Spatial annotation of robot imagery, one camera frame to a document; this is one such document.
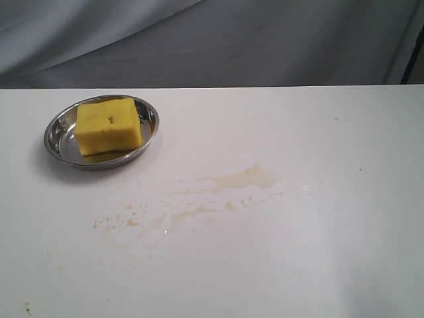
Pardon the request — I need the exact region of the yellow sponge block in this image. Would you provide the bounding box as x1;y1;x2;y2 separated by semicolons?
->
74;98;143;156

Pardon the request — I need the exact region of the orange liquid spill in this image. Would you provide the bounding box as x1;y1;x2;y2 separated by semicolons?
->
92;164;286;252

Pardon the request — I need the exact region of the round stainless steel dish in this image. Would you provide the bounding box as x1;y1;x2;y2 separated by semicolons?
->
44;95;159;170

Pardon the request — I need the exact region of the grey backdrop cloth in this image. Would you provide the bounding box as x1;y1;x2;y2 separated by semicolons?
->
1;1;423;89

